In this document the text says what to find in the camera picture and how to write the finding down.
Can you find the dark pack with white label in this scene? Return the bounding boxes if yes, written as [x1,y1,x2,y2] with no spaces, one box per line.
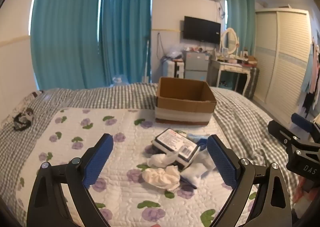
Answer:
[152,128,200,170]

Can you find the dark hard suitcase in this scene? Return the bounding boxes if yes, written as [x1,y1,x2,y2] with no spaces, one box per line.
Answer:
[247,66,260,99]

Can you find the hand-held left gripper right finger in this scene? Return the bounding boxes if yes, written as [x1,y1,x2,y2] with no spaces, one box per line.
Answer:
[206,134,293,227]

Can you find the dark wall cable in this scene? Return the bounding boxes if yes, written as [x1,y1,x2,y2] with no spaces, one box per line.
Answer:
[157,33,164,56]

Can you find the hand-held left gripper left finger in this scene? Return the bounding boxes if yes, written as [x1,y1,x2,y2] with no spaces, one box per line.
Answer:
[26,133,114,227]

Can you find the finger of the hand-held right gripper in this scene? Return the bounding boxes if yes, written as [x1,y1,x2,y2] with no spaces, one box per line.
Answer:
[291,113,320,140]
[268,120,300,146]

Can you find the black and white printed pillow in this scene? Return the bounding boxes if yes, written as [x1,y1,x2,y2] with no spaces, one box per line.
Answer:
[15,90,45,108]

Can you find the black and white sock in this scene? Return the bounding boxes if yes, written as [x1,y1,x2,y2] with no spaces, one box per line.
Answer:
[12,108,35,131]

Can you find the cardboard box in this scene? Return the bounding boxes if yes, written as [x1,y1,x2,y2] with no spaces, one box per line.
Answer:
[154,77,217,125]

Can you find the grey mini fridge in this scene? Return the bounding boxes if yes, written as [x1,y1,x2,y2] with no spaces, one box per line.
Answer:
[184,50,209,82]

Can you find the hanging clothes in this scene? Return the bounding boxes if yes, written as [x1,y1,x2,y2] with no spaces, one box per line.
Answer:
[300,40,320,118]

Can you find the clear plastic bag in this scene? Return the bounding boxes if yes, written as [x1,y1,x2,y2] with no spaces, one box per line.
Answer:
[164,45,184,62]

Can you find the blue and white packet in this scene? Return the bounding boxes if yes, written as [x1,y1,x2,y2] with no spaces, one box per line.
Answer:
[185,133,208,144]

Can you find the white dressing table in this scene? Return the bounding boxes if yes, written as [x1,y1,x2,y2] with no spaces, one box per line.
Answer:
[214,58,253,98]

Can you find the white ribbed suitcase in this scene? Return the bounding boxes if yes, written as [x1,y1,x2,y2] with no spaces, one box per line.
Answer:
[162,60,185,79]

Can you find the white cloth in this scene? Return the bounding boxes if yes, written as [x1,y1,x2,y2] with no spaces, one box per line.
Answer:
[146,151,181,168]

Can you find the narrow teal curtain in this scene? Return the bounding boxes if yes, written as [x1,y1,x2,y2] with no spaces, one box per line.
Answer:
[100,0,153,86]

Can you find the oval white vanity mirror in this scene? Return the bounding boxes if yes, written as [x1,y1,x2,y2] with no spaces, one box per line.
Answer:
[221,28,239,56]

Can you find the cream cloth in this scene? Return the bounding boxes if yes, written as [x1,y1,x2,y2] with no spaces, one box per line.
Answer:
[142,166,181,192]

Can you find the wide teal curtain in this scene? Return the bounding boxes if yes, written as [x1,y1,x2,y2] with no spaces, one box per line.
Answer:
[30,0,103,90]

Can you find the light teal curtain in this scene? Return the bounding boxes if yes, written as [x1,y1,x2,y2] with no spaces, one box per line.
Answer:
[224,0,256,58]

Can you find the white floral quilted mat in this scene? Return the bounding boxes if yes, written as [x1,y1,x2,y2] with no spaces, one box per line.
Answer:
[15,107,260,227]

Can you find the blue and white sock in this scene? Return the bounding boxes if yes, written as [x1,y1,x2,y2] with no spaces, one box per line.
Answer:
[180,147,216,189]

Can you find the cream louvred wardrobe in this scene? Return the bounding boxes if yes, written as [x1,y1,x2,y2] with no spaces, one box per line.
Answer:
[250,8,313,125]

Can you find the black wall television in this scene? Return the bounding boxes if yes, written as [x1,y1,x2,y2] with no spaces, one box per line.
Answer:
[183,16,222,45]

